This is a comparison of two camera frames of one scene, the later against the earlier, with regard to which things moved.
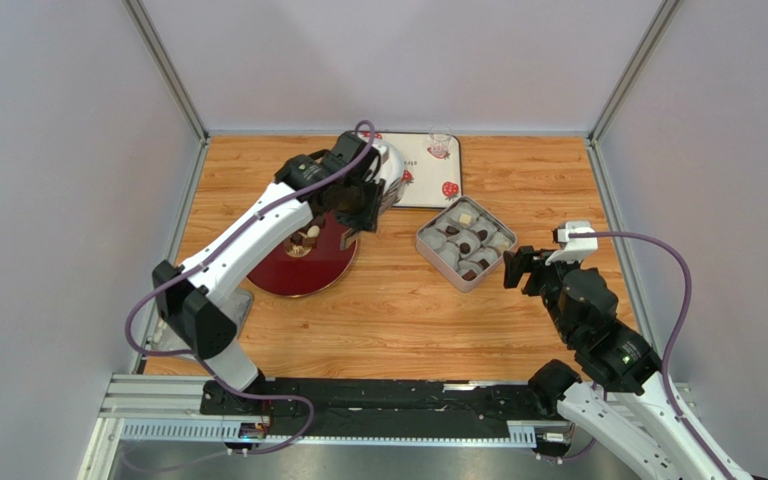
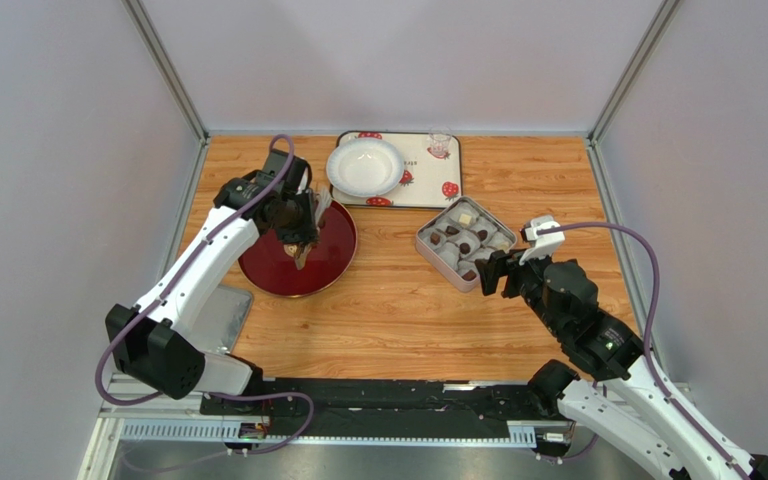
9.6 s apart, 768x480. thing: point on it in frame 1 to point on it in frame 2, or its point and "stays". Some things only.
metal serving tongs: [347, 238] to [301, 251]
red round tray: [297, 276] stays
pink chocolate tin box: [465, 242] stays
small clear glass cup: [440, 136] stays
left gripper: [370, 217] to [309, 231]
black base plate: [374, 406] stays
